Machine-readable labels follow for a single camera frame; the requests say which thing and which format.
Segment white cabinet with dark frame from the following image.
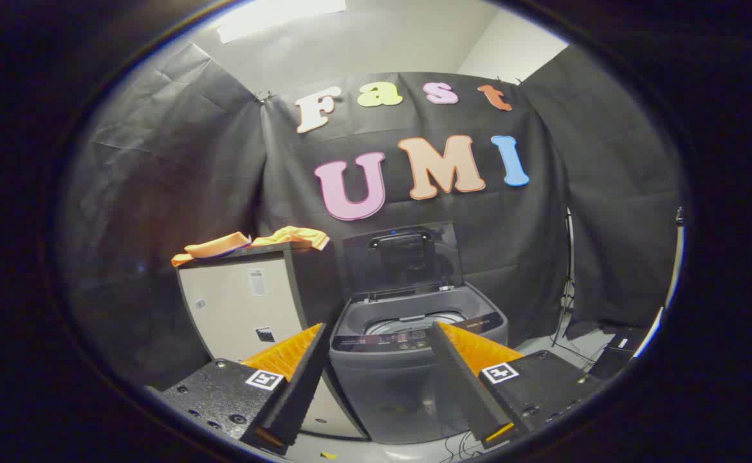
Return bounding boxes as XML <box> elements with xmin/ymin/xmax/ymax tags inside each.
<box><xmin>176</xmin><ymin>241</ymin><xmax>370</xmax><ymax>441</ymax></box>

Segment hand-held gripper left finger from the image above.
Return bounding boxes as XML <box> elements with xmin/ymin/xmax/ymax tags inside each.
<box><xmin>146</xmin><ymin>323</ymin><xmax>330</xmax><ymax>456</ymax></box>

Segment black box on floor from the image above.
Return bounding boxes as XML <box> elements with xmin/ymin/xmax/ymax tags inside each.
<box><xmin>588</xmin><ymin>327</ymin><xmax>650</xmax><ymax>380</ymax></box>

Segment grey washing machine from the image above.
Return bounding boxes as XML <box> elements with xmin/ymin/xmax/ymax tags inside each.
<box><xmin>329</xmin><ymin>283</ymin><xmax>509</xmax><ymax>444</ymax></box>

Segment orange cloth garment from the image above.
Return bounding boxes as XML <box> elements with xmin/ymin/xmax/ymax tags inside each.
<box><xmin>171</xmin><ymin>226</ymin><xmax>330</xmax><ymax>268</ymax></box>

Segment black backdrop cloth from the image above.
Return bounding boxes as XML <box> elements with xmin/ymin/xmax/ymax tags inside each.
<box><xmin>60</xmin><ymin>42</ymin><xmax>684</xmax><ymax>390</ymax></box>

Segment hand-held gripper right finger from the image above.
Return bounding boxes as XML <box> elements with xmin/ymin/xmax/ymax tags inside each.
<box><xmin>428</xmin><ymin>320</ymin><xmax>605</xmax><ymax>449</ymax></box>

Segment black hanging cables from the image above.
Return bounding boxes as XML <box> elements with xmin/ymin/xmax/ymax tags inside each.
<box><xmin>551</xmin><ymin>209</ymin><xmax>598</xmax><ymax>368</ymax></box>

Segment white curved pole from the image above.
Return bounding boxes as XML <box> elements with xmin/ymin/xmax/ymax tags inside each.
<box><xmin>646</xmin><ymin>207</ymin><xmax>685</xmax><ymax>358</ymax></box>

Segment black floor cable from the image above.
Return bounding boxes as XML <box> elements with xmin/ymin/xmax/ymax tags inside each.
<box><xmin>440</xmin><ymin>430</ymin><xmax>487</xmax><ymax>461</ymax></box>

